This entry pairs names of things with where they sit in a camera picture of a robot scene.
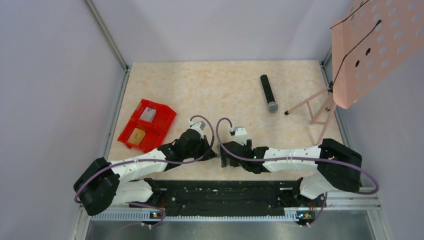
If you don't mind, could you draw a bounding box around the black microphone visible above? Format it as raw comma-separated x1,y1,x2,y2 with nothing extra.
260,74,279,113

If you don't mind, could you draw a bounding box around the gold card in bin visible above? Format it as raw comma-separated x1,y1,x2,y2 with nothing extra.
127,128,146,146

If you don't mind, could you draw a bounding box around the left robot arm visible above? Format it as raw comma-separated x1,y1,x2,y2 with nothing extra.
73,128,216,216

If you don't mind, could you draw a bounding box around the aluminium frame post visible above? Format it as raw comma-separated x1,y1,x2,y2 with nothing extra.
83,0,130,73

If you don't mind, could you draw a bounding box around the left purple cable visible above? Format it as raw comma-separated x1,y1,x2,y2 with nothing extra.
73,114,216,229

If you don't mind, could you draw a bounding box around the purple cable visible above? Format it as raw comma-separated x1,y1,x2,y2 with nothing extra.
73,114,216,229
215,117,380,226

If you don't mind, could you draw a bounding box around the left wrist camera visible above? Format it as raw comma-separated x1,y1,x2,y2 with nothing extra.
188,120,206,135

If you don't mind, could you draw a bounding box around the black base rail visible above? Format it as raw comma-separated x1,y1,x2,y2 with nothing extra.
145,178,324,217

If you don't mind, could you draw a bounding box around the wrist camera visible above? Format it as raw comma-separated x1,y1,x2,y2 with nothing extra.
229,126,248,146
188,120,206,135

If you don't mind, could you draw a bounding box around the pink music stand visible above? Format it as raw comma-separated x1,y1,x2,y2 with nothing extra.
284,0,424,145

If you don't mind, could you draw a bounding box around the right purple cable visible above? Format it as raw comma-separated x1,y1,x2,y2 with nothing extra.
215,117,380,226

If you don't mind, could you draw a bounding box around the red plastic bin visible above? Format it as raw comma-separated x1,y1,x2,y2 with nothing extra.
117,99,177,153

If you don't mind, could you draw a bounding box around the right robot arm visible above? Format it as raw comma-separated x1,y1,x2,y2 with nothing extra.
219,138,362,200

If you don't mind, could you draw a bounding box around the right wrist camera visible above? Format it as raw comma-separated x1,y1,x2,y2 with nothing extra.
229,126,248,146

